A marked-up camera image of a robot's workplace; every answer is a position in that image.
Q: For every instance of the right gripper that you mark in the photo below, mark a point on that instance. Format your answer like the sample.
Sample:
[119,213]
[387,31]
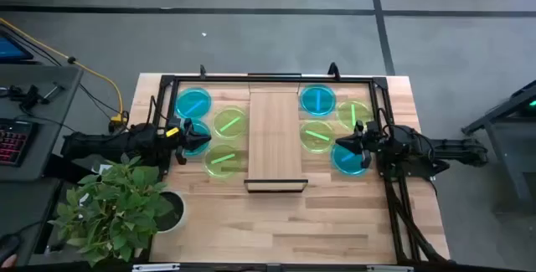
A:
[373,142]

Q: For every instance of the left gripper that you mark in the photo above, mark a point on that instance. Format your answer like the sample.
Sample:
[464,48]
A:
[176,138]

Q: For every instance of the blue translucent plastic plate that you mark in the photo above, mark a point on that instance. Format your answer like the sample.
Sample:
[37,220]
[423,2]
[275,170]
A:
[200,124]
[347,165]
[193,103]
[310,100]

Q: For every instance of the green translucent plastic plate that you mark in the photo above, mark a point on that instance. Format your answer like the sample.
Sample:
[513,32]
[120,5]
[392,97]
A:
[229,123]
[317,142]
[347,115]
[222,167]

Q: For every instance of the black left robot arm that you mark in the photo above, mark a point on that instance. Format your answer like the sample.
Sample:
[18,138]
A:
[109,142]

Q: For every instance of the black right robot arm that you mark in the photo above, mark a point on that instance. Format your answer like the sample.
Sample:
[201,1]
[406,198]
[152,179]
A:
[439,150]

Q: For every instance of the white plant pot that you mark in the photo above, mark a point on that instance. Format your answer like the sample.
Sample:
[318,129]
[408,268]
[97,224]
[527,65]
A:
[173,217]

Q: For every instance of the green leafy plant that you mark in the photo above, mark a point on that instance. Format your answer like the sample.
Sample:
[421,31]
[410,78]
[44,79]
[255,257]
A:
[113,213]

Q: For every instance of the grey desk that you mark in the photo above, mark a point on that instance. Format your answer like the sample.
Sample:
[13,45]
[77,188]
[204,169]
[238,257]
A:
[46,92]

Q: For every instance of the black equipment stand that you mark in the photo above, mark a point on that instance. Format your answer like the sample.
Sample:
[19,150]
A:
[506,109]

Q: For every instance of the black metal desk clamp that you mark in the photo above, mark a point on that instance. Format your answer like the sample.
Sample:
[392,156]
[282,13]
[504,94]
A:
[27,96]

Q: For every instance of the backlit black keyboard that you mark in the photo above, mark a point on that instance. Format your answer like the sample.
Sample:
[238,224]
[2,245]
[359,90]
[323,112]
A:
[12,140]

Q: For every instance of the laptop with lit screen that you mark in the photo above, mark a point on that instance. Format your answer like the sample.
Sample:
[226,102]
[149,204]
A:
[10,50]

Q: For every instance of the person's hand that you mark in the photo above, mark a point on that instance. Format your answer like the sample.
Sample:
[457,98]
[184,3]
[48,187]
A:
[8,260]

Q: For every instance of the black aluminium table frame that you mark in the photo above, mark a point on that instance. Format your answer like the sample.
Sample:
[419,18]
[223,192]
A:
[209,78]

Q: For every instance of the wooden shelf black metal frame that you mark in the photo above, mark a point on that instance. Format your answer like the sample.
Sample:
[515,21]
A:
[274,138]

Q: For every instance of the silver metal bracket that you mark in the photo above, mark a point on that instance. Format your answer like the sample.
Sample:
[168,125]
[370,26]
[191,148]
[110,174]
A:
[389,268]
[156,268]

